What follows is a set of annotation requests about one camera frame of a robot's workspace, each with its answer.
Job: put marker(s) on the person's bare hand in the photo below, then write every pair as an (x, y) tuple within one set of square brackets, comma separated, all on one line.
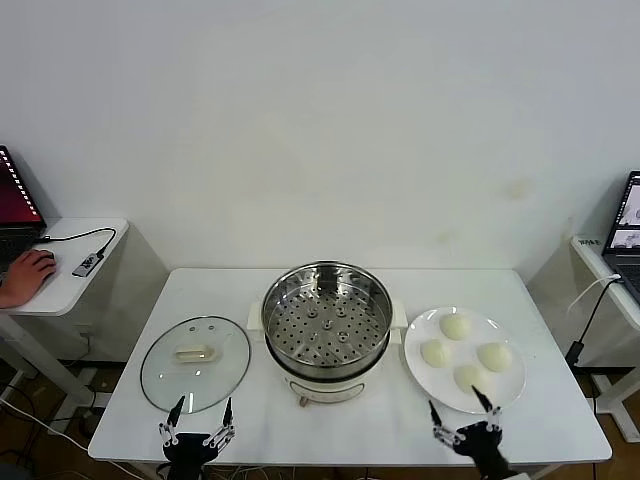
[(30, 275)]

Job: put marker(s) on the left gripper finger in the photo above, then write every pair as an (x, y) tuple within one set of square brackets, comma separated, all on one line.
[(171, 425), (226, 427)]

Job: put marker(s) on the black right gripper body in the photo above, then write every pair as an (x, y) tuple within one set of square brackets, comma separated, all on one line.
[(480, 445)]

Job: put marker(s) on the cream electric cooker pot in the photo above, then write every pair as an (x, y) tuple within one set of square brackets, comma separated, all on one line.
[(325, 387)]

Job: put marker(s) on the grey laptop showing camera views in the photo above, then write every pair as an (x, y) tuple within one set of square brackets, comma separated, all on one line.
[(625, 235)]

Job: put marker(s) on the small printed table label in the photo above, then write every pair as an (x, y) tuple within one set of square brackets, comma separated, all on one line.
[(590, 242)]

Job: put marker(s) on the white round plate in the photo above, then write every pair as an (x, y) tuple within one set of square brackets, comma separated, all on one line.
[(425, 382)]

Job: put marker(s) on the white steamed baozi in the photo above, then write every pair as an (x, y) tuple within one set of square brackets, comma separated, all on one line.
[(470, 377), (436, 353), (455, 327), (495, 356)]

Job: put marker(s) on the stainless steel steamer basket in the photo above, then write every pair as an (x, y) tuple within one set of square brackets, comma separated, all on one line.
[(325, 345)]

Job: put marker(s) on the white side table with label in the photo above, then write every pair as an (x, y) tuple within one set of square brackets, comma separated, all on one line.
[(590, 260)]

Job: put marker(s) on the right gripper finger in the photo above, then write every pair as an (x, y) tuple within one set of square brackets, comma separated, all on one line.
[(442, 432), (494, 417)]

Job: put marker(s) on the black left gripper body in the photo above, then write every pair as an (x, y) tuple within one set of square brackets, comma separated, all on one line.
[(192, 447)]

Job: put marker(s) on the black computer mouse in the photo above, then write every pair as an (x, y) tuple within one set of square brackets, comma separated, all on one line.
[(50, 255)]

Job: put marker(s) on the black laptop with dark screen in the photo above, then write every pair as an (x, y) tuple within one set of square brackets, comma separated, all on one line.
[(15, 200)]

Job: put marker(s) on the small silver USB device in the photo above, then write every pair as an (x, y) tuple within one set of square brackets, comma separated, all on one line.
[(85, 265)]

